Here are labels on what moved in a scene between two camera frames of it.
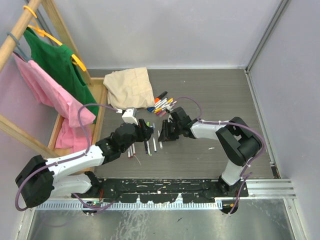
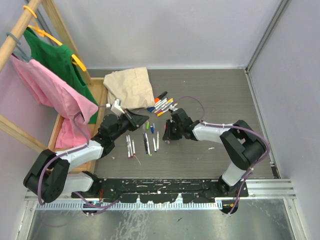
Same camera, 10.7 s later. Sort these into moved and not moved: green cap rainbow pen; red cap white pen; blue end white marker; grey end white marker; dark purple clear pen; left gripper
Moved: grey end white marker; left gripper
Not moved: blue end white marker; red cap white pen; green cap rainbow pen; dark purple clear pen
